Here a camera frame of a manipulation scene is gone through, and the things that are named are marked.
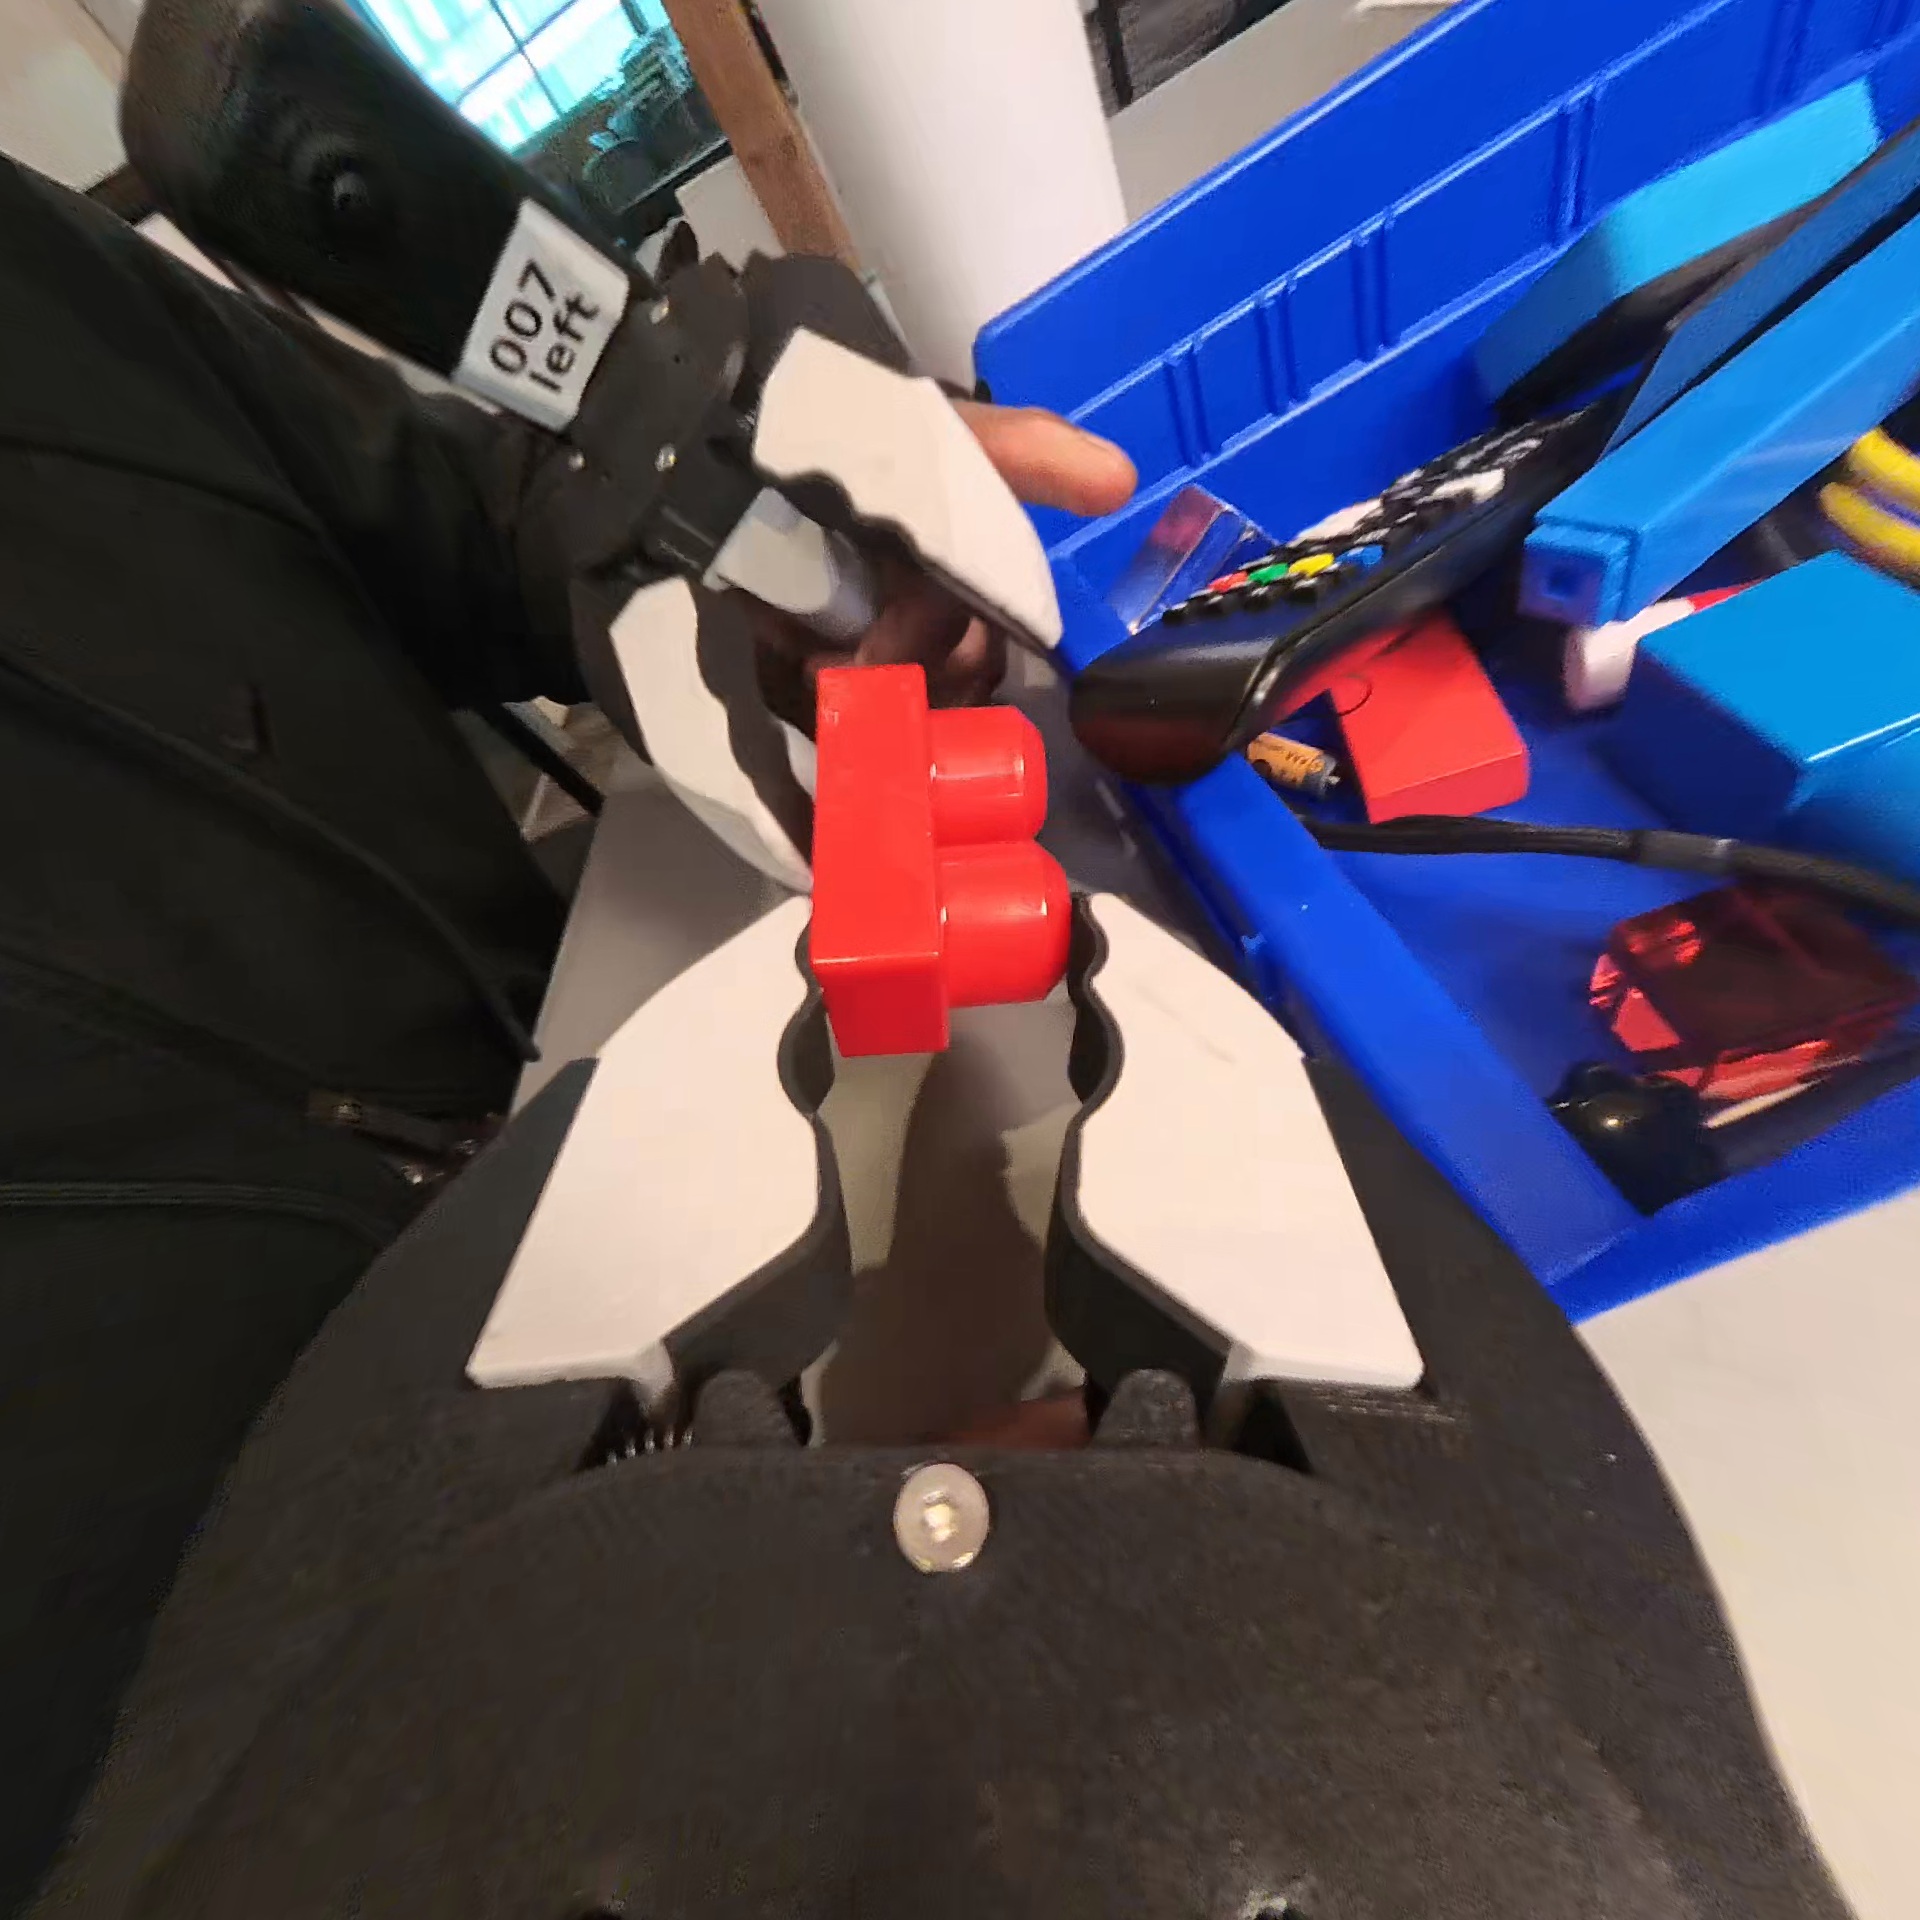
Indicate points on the white column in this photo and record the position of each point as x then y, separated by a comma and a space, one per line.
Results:
941, 164

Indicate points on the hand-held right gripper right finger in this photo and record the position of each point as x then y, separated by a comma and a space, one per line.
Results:
1229, 1184

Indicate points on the blue plastic bin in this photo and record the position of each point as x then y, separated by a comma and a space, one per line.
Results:
1351, 303

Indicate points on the person's left forearm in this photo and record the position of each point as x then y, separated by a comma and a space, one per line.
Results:
226, 453

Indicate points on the long blue bar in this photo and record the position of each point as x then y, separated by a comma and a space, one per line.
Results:
1741, 466

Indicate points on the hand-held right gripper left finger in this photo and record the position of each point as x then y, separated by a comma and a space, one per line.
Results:
674, 1184

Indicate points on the red building block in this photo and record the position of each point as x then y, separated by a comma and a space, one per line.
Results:
886, 885

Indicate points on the red translucent box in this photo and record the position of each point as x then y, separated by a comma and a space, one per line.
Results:
1754, 988

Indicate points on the white and red piece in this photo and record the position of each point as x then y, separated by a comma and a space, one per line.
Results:
1613, 642

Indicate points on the light blue flat block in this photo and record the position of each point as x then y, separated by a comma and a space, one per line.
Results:
1652, 254

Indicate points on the black remote control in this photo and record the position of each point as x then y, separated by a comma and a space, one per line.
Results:
1351, 603

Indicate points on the flat red block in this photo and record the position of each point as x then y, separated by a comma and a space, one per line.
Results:
1441, 737

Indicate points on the window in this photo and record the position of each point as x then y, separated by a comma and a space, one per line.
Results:
554, 76

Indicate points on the wooden post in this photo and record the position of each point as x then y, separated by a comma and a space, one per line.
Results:
755, 120

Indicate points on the person's left hand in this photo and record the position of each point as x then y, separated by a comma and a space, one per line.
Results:
1063, 466

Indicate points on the blue plastic block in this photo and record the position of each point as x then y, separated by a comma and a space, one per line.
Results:
1786, 702

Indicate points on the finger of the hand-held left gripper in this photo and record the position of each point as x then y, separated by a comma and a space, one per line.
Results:
902, 453
674, 688

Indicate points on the small yellow battery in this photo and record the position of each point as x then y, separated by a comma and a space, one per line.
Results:
1293, 765

